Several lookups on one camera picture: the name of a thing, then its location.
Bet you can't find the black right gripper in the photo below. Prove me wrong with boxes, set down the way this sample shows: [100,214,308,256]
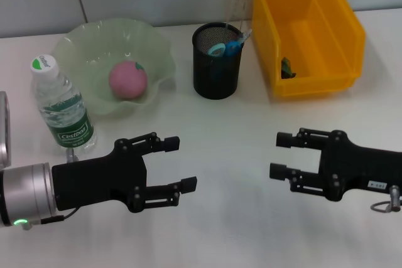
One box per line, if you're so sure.
[269,127,402,202]

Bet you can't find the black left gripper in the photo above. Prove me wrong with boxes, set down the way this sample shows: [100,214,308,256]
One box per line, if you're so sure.
[52,132,198,214]

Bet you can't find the green plastic wrapper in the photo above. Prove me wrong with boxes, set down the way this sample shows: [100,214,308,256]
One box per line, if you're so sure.
[280,56,298,80]

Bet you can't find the pink toy peach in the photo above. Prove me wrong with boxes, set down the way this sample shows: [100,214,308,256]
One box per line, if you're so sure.
[109,60,148,99]

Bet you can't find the blue teal scissors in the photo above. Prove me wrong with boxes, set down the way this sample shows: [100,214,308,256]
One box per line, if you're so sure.
[207,40,244,58]

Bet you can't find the grey silver pen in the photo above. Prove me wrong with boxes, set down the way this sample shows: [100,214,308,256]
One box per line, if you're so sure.
[234,28,253,46]

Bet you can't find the clear green-label water bottle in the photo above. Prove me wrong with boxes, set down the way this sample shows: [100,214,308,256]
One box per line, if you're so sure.
[30,55,97,156]

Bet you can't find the clear plastic ruler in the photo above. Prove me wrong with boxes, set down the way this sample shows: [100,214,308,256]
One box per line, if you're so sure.
[224,0,247,32]

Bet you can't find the black mesh pen holder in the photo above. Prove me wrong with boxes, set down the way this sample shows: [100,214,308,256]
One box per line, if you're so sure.
[192,22,246,100]

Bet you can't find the pale green wavy fruit bowl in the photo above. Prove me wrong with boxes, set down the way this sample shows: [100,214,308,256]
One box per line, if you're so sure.
[50,18,176,118]

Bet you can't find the left gripper silver connector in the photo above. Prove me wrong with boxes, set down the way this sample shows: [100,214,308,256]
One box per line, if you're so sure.
[65,148,79,164]

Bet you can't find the gripper silver connector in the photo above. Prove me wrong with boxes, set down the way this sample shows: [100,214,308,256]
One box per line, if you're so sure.
[65,148,79,164]
[370,185,401,213]

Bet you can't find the yellow plastic bin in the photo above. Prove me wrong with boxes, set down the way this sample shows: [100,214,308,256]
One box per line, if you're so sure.
[250,0,367,97]

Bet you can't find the right gripper silver connector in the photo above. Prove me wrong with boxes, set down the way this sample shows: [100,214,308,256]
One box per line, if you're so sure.
[370,185,401,213]

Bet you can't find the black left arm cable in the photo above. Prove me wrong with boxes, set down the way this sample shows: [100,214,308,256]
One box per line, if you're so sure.
[39,207,79,225]

